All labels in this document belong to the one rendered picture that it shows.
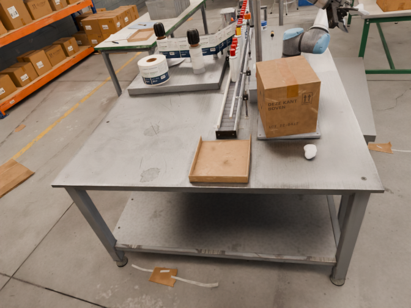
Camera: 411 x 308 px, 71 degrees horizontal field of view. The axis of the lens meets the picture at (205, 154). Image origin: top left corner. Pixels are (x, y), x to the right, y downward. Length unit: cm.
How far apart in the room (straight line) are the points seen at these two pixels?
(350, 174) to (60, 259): 201
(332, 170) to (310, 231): 62
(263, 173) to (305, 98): 39
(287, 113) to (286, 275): 101
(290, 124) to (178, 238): 98
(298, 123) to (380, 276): 106
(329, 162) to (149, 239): 118
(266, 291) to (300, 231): 40
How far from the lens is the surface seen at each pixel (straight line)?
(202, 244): 183
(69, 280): 232
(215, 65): 223
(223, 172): 131
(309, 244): 181
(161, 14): 417
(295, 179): 127
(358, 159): 141
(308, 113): 142
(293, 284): 193
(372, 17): 339
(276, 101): 135
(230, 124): 152
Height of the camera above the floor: 173
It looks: 39 degrees down
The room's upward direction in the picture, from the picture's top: 12 degrees counter-clockwise
